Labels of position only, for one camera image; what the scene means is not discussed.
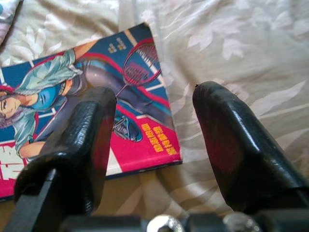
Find bed with beige floral sheet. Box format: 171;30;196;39
0;0;309;218

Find colourful comic book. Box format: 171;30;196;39
0;22;183;203

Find pink cartoon blanket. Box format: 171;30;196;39
0;0;24;53

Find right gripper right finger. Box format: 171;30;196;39
192;81;309;215

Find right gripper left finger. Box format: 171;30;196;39
4;86;117;232

